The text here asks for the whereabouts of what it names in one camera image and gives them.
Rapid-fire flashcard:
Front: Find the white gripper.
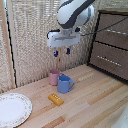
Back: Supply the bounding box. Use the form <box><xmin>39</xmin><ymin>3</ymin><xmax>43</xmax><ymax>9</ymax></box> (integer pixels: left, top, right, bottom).
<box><xmin>46</xmin><ymin>28</ymin><xmax>82</xmax><ymax>58</ymax></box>

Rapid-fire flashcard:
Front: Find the silver drawer handle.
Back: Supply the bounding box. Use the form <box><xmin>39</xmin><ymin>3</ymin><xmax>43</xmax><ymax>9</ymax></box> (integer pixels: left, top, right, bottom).
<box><xmin>105</xmin><ymin>28</ymin><xmax>128</xmax><ymax>36</ymax></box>
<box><xmin>96</xmin><ymin>55</ymin><xmax>123</xmax><ymax>67</ymax></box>

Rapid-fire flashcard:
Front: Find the dark wooden drawer cabinet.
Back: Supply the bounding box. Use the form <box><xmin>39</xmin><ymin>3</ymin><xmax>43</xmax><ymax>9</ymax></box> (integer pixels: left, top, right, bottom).
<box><xmin>87</xmin><ymin>9</ymin><xmax>128</xmax><ymax>83</ymax></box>

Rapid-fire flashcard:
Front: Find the brown drawer front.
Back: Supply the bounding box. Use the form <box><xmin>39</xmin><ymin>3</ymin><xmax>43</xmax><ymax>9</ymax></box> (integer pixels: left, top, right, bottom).
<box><xmin>88</xmin><ymin>41</ymin><xmax>128</xmax><ymax>81</ymax></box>
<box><xmin>94</xmin><ymin>13</ymin><xmax>128</xmax><ymax>52</ymax></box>

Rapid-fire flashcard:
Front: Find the pink mug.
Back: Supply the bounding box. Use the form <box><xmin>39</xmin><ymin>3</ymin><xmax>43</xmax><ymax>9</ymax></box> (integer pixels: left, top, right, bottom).
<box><xmin>49</xmin><ymin>68</ymin><xmax>63</xmax><ymax>87</ymax></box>

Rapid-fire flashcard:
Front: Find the blue mug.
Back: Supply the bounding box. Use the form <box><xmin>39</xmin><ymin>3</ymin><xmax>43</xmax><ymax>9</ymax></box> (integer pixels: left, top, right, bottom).
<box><xmin>57</xmin><ymin>74</ymin><xmax>76</xmax><ymax>94</ymax></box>

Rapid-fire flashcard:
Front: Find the yellow rectangular block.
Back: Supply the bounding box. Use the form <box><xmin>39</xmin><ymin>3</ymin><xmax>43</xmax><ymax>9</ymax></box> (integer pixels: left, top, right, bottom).
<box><xmin>47</xmin><ymin>93</ymin><xmax>65</xmax><ymax>107</ymax></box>

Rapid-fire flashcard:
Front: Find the white plate with patterned rim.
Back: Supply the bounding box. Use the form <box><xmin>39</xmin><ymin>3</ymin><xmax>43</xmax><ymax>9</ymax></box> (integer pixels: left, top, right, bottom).
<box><xmin>0</xmin><ymin>92</ymin><xmax>34</xmax><ymax>128</ymax></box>

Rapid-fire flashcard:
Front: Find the white rounded object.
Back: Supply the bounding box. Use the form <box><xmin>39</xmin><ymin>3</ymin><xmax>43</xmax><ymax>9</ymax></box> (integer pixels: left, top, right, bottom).
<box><xmin>111</xmin><ymin>104</ymin><xmax>128</xmax><ymax>128</ymax></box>

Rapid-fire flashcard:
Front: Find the black cable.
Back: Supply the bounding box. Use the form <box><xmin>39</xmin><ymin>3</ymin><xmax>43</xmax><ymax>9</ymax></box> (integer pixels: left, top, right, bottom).
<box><xmin>79</xmin><ymin>16</ymin><xmax>128</xmax><ymax>37</ymax></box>

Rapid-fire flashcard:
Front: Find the light wooden post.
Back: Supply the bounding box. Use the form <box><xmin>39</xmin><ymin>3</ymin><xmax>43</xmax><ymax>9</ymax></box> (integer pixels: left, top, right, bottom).
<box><xmin>0</xmin><ymin>0</ymin><xmax>16</xmax><ymax>90</ymax></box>

